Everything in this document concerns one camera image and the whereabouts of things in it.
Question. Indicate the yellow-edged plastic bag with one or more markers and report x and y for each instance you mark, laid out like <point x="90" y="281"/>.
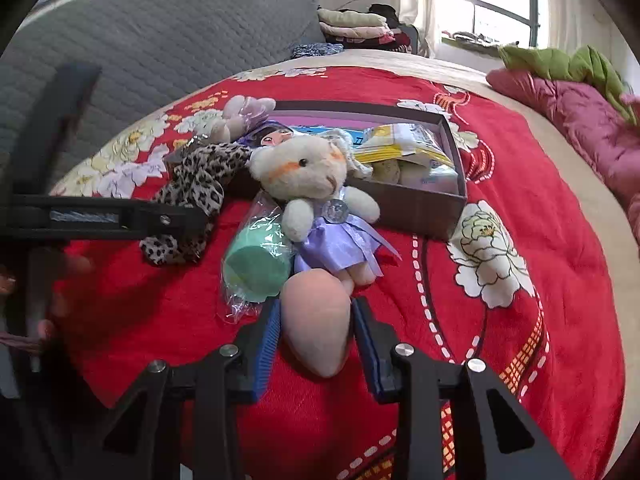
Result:
<point x="400" y="142"/>

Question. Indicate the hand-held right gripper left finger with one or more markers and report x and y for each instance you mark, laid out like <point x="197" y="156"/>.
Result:
<point x="267" y="350"/>

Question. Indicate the pink quilt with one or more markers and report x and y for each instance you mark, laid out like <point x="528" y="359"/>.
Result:
<point x="575" y="115"/>

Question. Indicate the green sponge in clear bag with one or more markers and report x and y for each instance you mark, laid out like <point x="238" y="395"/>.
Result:
<point x="255" y="265"/>

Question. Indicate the brown cardboard box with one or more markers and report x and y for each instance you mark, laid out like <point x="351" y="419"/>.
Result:
<point x="415" y="210"/>

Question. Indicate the green tissue packet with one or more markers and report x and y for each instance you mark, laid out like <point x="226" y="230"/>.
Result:
<point x="430" y="177"/>

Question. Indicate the grey quilted headboard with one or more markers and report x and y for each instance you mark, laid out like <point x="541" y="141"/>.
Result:
<point x="175" y="35"/>

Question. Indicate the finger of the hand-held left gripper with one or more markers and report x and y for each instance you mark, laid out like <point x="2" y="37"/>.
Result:
<point x="60" y="110"/>
<point x="165" y="220"/>

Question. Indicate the cream teddy bear purple dress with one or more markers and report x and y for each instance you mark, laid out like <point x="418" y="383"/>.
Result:
<point x="300" y="165"/>

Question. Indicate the leopard print cloth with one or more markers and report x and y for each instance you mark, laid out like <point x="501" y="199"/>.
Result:
<point x="200" y="180"/>

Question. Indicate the person's left hand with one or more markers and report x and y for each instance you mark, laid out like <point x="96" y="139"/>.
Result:
<point x="75" y="265"/>

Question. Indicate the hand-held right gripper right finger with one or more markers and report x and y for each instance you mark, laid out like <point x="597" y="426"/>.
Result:
<point x="372" y="355"/>

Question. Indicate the green blanket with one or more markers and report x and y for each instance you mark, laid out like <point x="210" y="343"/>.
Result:
<point x="565" y="65"/>

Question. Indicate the red floral blanket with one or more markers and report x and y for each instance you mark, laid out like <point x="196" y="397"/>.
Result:
<point x="525" y="160"/>

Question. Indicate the small plush with purple bow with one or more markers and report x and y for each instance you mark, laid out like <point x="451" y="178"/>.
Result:
<point x="240" y="110"/>

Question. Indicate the pink makeup sponge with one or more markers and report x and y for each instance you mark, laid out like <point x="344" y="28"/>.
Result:
<point x="317" y="320"/>

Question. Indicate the pile of folded clothes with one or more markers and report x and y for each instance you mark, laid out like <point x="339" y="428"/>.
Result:
<point x="350" y="20"/>

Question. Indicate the white curtain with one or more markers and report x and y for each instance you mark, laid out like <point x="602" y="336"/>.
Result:
<point x="575" y="5"/>
<point x="420" y="0"/>

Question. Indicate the dark cloth heap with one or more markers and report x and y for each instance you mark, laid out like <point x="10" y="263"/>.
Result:
<point x="470" y="40"/>

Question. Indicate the blue patterned cloth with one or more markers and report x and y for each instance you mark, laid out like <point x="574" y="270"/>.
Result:
<point x="315" y="51"/>

